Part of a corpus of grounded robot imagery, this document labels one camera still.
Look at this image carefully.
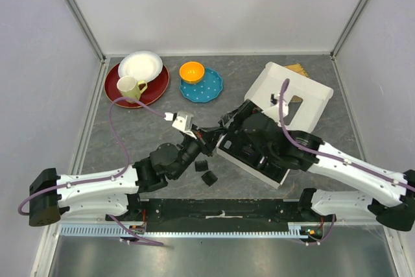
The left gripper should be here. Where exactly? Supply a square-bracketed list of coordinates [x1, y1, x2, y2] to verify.
[172, 124, 225, 180]

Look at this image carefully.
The black comb attachment with brush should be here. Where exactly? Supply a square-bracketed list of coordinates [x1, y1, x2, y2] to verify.
[195, 160, 209, 172]

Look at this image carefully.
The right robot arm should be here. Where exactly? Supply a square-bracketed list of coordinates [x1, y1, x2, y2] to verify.
[242, 113, 414, 232]

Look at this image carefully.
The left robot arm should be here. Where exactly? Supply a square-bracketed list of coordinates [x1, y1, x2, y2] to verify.
[28, 126, 226, 227]

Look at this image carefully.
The black plastic tray insert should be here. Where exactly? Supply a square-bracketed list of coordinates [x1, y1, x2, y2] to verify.
[216, 100, 289, 189]

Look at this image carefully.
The black comb attachment middle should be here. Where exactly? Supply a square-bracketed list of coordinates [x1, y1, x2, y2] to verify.
[202, 171, 218, 187]

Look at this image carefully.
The white cardboard box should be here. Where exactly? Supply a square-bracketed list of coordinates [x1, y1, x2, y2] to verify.
[216, 62, 334, 190]

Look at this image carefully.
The blue dotted plate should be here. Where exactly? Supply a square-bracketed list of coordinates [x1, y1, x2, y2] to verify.
[180, 67, 223, 103]

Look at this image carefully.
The orange bowl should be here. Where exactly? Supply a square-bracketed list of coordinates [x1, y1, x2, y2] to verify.
[179, 61, 205, 84]

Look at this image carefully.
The red round plate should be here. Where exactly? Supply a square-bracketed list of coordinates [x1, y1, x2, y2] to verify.
[103, 62, 171, 108]

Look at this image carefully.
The cream mug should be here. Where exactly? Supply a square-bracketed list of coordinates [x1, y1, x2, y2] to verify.
[117, 76, 148, 103]

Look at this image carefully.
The white paper plate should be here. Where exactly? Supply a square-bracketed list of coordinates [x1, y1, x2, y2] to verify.
[118, 51, 163, 82]

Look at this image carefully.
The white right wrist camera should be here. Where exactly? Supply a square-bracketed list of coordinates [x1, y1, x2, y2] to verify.
[261, 93, 289, 126]

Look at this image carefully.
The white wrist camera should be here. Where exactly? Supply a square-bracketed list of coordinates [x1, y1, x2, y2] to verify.
[261, 93, 289, 126]
[164, 111, 193, 133]

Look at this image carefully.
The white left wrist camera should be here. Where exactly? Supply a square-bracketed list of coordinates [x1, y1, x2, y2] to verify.
[164, 111, 193, 133]

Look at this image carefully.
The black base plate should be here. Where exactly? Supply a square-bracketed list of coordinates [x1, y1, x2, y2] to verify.
[116, 199, 332, 232]

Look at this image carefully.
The right aluminium frame post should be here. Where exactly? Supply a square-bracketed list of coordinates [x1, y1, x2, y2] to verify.
[330, 0, 370, 61]

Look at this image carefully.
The aluminium frame post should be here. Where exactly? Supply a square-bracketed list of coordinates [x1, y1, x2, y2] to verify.
[64, 0, 106, 62]
[330, 0, 370, 61]

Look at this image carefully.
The left aluminium frame post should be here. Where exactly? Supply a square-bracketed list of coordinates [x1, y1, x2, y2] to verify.
[64, 0, 106, 62]

